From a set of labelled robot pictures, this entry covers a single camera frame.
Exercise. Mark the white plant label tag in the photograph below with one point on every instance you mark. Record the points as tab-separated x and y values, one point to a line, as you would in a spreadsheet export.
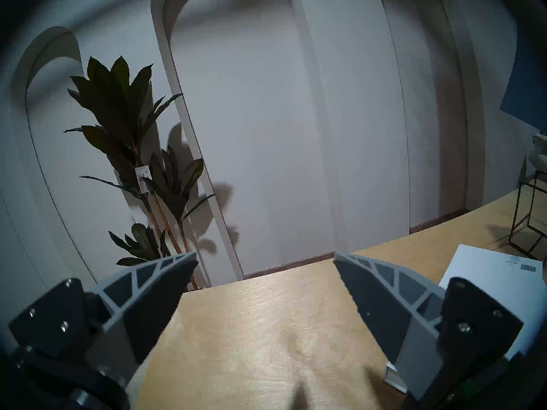
143	178

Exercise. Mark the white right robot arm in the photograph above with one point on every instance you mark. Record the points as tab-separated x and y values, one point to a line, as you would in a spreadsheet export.
539	150

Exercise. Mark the thick white hardcover book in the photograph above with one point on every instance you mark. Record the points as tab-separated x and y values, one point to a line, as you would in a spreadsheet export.
491	268

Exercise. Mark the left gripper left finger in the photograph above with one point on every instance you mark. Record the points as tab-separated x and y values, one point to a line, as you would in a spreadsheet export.
141	294

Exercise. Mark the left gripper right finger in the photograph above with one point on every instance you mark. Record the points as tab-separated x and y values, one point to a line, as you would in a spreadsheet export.
384	302

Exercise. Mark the tall green potted plant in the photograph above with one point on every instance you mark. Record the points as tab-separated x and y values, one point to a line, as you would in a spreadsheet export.
136	157

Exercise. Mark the blue notebook with ribbon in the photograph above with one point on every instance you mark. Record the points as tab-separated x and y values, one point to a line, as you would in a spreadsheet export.
525	80

